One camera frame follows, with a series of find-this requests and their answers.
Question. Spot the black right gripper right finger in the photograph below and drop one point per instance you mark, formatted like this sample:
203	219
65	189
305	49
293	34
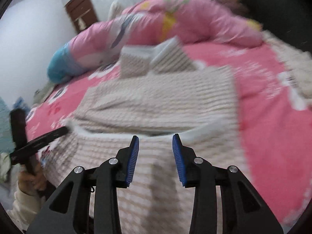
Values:
243	209

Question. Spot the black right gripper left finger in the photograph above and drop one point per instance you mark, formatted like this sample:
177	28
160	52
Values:
87	199

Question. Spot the beige houndstooth coat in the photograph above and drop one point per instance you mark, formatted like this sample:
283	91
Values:
154	100

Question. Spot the person's left hand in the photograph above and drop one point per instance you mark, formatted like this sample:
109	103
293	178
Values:
30	184

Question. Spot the teal patterned cloth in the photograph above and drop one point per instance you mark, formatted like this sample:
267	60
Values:
6	141

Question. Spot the blue water bottle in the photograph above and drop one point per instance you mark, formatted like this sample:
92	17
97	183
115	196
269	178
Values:
21	104

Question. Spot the pink floral bed blanket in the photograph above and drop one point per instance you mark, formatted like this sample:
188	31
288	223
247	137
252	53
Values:
274	121

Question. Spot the cream knit sweater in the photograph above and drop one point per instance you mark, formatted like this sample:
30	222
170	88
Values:
296	61

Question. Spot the brown wooden door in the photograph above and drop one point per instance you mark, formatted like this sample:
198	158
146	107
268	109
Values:
81	14

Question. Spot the pink rolled quilt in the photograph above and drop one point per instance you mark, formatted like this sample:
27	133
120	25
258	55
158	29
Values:
151	22

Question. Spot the black headboard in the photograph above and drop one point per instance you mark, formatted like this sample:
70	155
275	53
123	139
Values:
286	19

